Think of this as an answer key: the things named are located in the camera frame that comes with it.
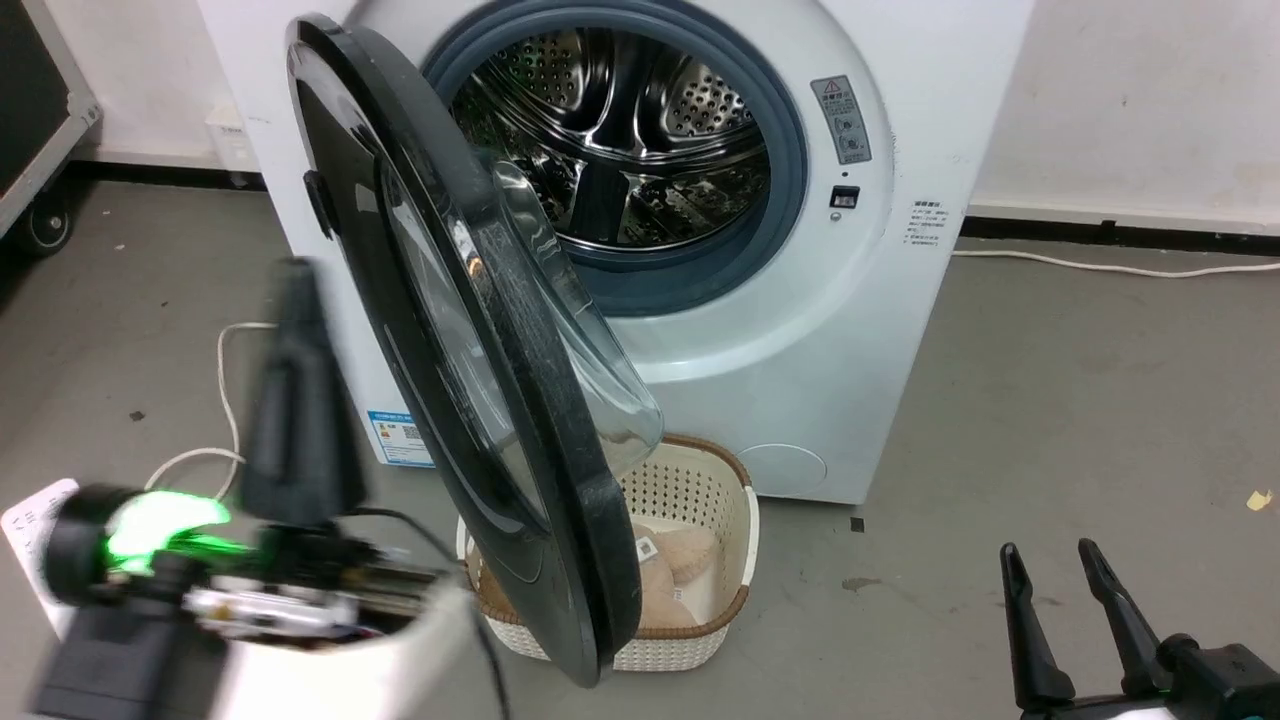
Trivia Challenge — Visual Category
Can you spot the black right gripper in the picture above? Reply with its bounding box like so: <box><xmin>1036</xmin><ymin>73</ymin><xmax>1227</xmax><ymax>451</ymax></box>
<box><xmin>1000</xmin><ymin>538</ymin><xmax>1280</xmax><ymax>720</ymax></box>

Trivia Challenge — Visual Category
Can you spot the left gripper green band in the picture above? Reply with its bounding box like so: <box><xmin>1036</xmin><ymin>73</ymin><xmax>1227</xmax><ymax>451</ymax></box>
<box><xmin>45</xmin><ymin>258</ymin><xmax>441</xmax><ymax>641</ymax></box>

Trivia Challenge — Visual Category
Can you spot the black round washer door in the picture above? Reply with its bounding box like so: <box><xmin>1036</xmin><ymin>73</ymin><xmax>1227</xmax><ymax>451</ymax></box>
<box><xmin>285</xmin><ymin>12</ymin><xmax>666</xmax><ymax>689</ymax></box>

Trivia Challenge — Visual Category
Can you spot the white front-load washing machine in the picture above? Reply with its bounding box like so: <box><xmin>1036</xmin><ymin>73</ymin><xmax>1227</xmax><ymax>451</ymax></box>
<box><xmin>197</xmin><ymin>0</ymin><xmax>1036</xmax><ymax>506</ymax></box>

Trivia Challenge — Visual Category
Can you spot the grey rubber door gasket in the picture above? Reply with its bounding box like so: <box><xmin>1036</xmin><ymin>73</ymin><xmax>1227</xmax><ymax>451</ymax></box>
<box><xmin>420</xmin><ymin>0</ymin><xmax>809</xmax><ymax>319</ymax></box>

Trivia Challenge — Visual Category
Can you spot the blue energy label sticker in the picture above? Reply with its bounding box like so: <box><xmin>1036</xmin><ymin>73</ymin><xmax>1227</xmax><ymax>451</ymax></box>
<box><xmin>365</xmin><ymin>408</ymin><xmax>436</xmax><ymax>468</ymax></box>

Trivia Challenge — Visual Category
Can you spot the beige plush toy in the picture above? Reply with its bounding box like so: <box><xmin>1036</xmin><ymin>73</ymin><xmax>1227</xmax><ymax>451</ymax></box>
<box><xmin>628</xmin><ymin>520</ymin><xmax>721</xmax><ymax>631</ymax></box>

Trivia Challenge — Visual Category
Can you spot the white basket with brown rim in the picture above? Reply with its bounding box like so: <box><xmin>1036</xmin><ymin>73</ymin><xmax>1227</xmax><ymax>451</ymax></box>
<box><xmin>457</xmin><ymin>433</ymin><xmax>761</xmax><ymax>673</ymax></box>

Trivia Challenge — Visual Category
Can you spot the black flight case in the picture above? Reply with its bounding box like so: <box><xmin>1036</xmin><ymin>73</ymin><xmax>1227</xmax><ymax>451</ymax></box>
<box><xmin>0</xmin><ymin>0</ymin><xmax>104</xmax><ymax>256</ymax></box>

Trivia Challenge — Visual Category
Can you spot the small white text sticker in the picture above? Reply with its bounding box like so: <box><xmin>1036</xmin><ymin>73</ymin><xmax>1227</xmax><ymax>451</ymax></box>
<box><xmin>905</xmin><ymin>200</ymin><xmax>946</xmax><ymax>248</ymax></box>

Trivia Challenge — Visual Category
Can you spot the steel washer drum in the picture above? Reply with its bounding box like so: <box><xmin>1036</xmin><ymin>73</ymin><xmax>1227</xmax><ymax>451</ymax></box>
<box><xmin>450</xmin><ymin>28</ymin><xmax>773</xmax><ymax>251</ymax></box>

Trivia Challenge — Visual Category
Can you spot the grey warning sticker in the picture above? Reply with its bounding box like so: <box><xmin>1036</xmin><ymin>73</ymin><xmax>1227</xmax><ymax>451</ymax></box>
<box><xmin>810</xmin><ymin>75</ymin><xmax>873</xmax><ymax>166</ymax></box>

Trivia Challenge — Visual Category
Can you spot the looped white power cable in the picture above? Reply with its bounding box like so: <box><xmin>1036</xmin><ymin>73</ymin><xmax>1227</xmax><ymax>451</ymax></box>
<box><xmin>145</xmin><ymin>322</ymin><xmax>276</xmax><ymax>501</ymax></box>

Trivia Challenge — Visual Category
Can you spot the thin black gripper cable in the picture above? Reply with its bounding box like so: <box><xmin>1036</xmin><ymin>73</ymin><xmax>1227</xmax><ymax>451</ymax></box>
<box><xmin>345</xmin><ymin>505</ymin><xmax>511</xmax><ymax>720</ymax></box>

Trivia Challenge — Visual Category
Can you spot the long white floor cable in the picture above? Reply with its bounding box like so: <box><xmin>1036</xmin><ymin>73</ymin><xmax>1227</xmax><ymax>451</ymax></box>
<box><xmin>950</xmin><ymin>248</ymin><xmax>1280</xmax><ymax>279</ymax></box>

